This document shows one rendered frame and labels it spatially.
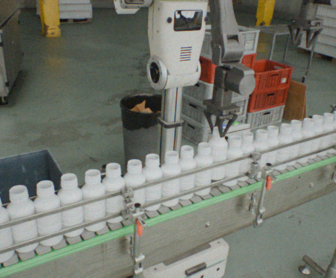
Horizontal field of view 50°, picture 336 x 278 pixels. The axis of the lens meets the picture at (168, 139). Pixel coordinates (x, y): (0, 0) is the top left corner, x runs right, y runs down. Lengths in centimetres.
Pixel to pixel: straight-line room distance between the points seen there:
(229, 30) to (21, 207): 68
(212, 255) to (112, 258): 108
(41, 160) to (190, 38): 81
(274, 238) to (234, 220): 139
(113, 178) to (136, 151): 190
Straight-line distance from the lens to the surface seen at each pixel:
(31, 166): 153
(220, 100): 103
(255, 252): 249
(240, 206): 124
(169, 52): 158
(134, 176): 96
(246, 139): 117
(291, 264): 249
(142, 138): 275
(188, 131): 368
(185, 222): 111
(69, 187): 90
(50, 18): 853
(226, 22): 102
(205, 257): 203
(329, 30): 814
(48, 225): 92
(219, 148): 109
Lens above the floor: 165
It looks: 26 degrees down
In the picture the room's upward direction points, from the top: 4 degrees clockwise
